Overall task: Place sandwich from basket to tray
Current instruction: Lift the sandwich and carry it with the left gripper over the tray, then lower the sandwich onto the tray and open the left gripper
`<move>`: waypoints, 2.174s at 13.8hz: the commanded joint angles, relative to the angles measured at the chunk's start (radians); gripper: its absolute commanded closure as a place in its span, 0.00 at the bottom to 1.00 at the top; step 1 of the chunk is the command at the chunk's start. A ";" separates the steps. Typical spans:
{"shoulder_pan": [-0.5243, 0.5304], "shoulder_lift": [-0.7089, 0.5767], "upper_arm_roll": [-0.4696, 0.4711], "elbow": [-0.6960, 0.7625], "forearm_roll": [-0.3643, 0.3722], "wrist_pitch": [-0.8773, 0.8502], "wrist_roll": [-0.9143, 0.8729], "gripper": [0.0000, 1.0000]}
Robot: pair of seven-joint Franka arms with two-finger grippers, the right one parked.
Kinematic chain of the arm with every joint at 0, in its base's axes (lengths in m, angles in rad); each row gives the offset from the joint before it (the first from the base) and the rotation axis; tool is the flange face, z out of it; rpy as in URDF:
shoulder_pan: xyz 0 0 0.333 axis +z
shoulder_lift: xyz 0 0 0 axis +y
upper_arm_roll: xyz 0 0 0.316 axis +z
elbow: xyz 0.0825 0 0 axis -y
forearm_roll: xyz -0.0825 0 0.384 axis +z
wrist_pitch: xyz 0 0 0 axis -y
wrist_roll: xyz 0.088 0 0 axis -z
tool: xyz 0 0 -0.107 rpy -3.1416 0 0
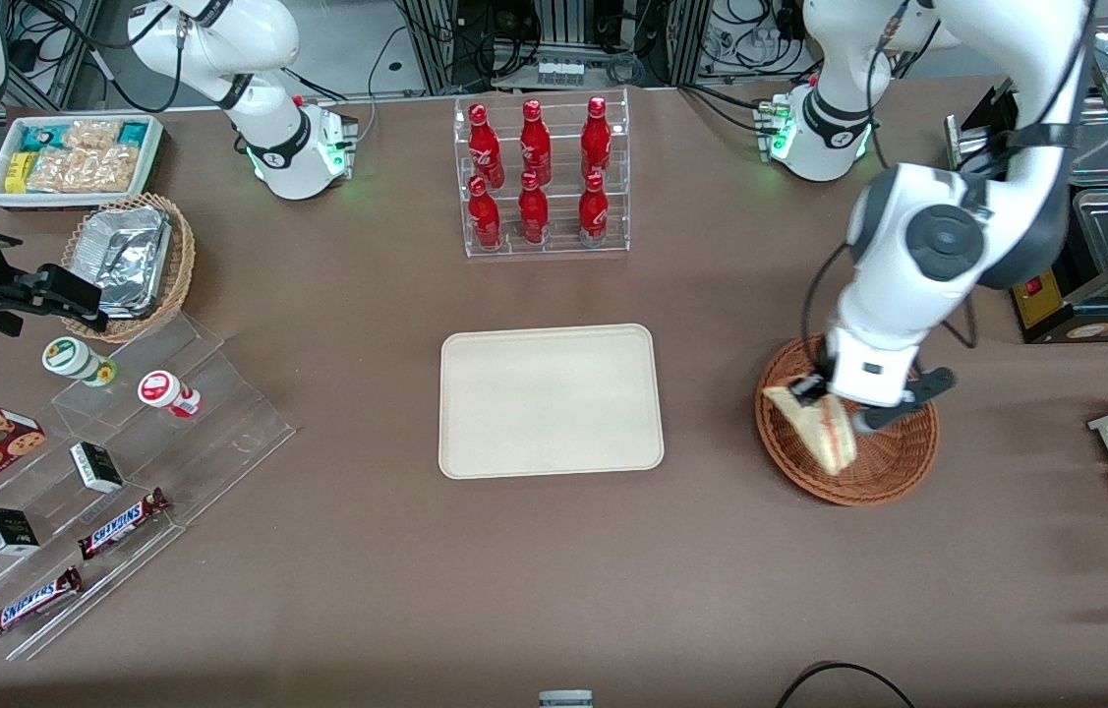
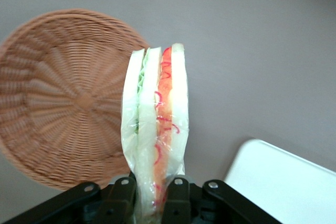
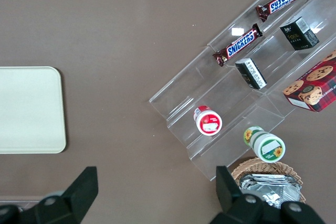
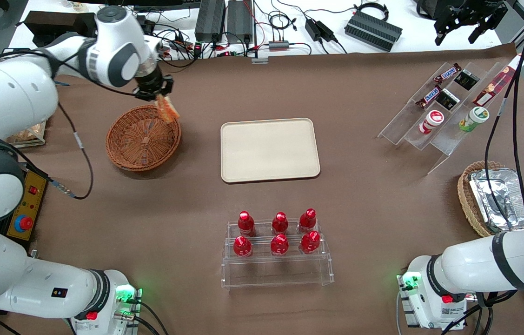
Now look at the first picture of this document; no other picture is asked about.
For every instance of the white power strip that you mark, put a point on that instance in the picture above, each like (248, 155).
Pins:
(560, 71)

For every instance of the cream rectangular plastic tray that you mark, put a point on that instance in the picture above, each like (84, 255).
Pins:
(554, 403)

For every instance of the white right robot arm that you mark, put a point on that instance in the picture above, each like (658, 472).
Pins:
(268, 39)

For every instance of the red cola bottle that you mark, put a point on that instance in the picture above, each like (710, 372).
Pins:
(533, 211)
(535, 143)
(596, 138)
(485, 147)
(486, 218)
(593, 211)

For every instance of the clear acrylic stepped shelf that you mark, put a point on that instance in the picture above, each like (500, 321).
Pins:
(219, 433)

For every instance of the small black carton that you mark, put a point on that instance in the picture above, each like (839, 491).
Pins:
(8, 532)
(96, 467)

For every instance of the triangle sandwich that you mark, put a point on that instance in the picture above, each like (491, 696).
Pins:
(824, 433)

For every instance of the yellow snack packet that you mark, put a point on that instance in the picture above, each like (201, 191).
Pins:
(20, 172)

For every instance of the aluminium equipment frame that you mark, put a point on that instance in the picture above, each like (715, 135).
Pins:
(563, 29)

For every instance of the green lidded yogurt cup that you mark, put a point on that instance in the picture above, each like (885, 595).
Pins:
(72, 357)

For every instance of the light tan wicker basket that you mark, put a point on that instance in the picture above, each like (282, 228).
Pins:
(178, 265)

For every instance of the clear acrylic bottle rack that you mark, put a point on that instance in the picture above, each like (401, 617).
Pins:
(558, 248)

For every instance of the brown round wicker basket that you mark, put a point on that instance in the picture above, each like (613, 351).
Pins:
(893, 462)

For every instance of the small grey device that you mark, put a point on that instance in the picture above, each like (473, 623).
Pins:
(565, 700)

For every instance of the clear bag of rice snacks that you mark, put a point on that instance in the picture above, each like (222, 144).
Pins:
(91, 134)
(82, 170)

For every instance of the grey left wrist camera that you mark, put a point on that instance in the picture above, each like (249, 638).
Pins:
(868, 423)

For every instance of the red lidded yogurt cup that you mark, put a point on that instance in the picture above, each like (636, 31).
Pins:
(163, 390)

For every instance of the teal snack packet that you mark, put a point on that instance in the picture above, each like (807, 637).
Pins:
(133, 134)
(44, 138)

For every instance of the black glass food warmer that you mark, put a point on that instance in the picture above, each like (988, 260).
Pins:
(1040, 307)

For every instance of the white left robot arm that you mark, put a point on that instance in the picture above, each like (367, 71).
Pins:
(883, 305)

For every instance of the Snickers chocolate bar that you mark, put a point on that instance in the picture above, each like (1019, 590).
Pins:
(124, 523)
(30, 604)

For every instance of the silver foil packets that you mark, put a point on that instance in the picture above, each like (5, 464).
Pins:
(131, 261)

